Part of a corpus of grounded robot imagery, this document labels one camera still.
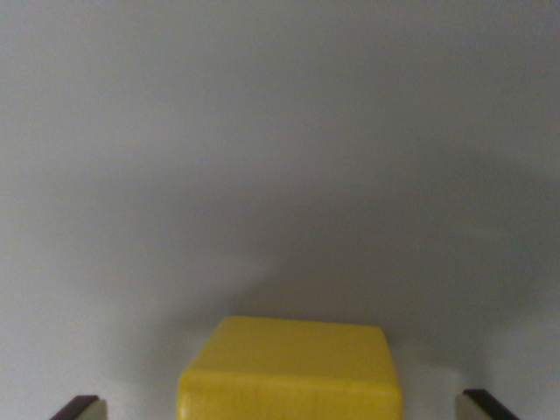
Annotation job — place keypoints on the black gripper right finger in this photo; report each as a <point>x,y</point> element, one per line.
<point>477,408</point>

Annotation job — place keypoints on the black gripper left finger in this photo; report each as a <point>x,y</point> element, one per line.
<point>83,408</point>

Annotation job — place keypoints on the yellow cube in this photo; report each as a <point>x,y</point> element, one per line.
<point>289,372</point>

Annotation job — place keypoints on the grey plastic bin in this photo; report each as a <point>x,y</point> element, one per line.
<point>262,153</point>

